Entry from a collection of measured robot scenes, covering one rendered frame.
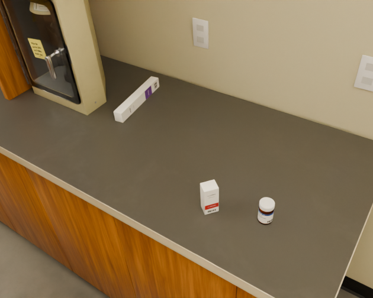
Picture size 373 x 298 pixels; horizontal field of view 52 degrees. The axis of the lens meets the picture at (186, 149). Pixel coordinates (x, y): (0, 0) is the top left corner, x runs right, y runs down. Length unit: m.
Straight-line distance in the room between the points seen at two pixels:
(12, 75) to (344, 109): 1.30
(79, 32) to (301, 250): 1.00
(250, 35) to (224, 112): 0.30
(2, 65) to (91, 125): 0.46
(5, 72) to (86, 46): 0.42
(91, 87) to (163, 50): 0.38
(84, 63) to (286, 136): 0.77
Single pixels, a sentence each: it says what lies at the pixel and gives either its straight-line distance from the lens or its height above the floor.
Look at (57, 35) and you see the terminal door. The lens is 1.39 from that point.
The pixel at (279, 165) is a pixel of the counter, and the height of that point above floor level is 0.94.
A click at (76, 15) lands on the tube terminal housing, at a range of 1.40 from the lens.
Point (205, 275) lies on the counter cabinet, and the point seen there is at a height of 0.81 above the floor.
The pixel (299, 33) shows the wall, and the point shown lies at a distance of 1.36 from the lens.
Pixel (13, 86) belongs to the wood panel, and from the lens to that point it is 1.77.
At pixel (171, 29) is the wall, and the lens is 1.63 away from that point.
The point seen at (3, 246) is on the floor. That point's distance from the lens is 2.48.
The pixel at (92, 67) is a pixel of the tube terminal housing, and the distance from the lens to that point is 1.49.
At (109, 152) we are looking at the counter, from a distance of 1.34.
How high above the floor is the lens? 1.80
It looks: 41 degrees down
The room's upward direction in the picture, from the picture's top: 4 degrees counter-clockwise
